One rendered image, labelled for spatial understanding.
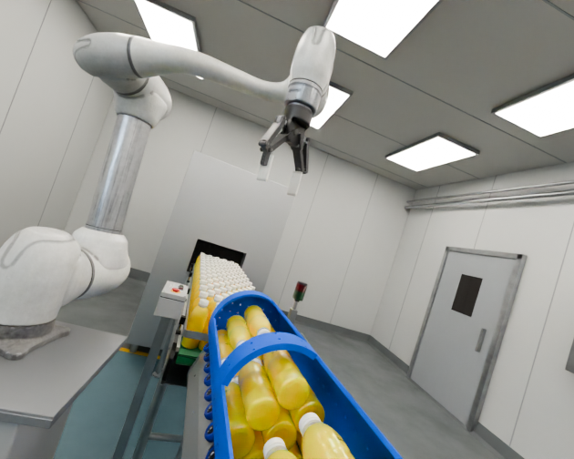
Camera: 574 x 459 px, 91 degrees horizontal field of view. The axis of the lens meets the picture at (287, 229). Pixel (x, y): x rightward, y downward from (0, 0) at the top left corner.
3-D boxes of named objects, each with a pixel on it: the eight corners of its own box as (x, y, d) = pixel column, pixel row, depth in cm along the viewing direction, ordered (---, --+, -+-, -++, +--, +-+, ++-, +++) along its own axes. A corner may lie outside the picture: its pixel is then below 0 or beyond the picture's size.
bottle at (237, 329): (223, 318, 101) (228, 341, 84) (242, 311, 103) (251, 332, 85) (228, 336, 102) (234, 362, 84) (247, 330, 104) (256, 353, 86)
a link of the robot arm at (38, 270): (-50, 309, 62) (-14, 216, 64) (29, 296, 81) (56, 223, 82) (13, 333, 61) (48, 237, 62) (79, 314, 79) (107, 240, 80)
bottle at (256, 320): (256, 326, 105) (268, 349, 87) (240, 319, 103) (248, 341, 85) (265, 309, 106) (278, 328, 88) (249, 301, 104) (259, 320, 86)
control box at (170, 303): (153, 315, 114) (161, 290, 114) (160, 300, 133) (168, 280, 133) (178, 320, 117) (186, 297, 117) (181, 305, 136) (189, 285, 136)
